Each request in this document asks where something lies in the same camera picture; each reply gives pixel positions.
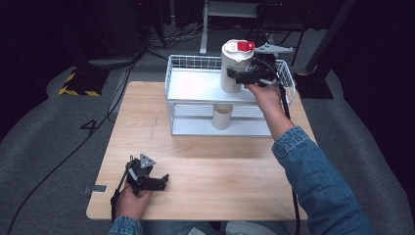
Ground person's right hand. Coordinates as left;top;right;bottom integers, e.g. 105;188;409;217
245;80;289;116

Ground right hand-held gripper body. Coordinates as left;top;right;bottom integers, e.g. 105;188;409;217
249;42;294;86

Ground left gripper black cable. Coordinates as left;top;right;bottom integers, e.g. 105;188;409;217
110;164;132;223

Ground white desk frame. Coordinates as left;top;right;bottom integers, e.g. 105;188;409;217
199;0;280;60

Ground white jug with red lid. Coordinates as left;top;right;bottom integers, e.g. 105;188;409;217
220;38;256;94

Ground person's legs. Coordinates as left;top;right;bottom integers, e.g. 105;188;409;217
141;219;293;235

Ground white cup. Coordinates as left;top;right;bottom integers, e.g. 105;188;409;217
211;103;235;131

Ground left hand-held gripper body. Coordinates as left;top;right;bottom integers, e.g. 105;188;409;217
125;153;157;198

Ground white wire shelf rack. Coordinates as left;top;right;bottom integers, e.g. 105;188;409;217
163;54;298;138

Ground grey tape piece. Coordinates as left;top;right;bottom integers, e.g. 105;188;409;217
83;184;108;195

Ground bundle of floor cables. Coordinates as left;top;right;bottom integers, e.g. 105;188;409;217
145;23;205;52

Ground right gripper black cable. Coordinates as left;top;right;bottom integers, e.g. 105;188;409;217
275;79;301;235

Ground black yellow striped base plate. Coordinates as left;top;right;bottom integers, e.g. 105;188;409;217
58;67;111;98

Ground black metal chair frame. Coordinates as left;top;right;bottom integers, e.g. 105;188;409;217
245;3;309;68

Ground person's left hand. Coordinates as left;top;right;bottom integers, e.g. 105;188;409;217
115;186;154;220

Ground black slanted stand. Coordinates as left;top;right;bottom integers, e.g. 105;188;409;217
293;0;358;100

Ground long black floor cable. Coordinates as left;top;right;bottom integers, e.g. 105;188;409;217
5;55;142;235

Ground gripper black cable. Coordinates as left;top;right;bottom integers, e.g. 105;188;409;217
110;164;132;223
275;79;301;235

